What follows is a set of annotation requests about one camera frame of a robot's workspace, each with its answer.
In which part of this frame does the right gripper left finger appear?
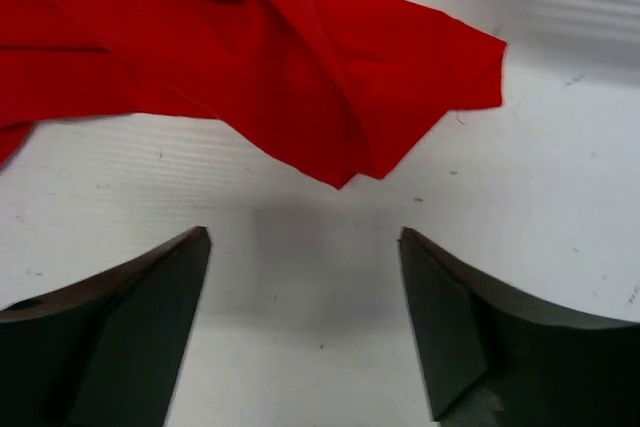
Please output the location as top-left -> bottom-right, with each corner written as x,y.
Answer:
1,227 -> 211,426

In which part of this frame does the red t shirt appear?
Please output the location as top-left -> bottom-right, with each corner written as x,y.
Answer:
1,0 -> 506,188

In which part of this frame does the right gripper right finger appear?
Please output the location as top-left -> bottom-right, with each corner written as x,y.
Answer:
398,228 -> 639,426

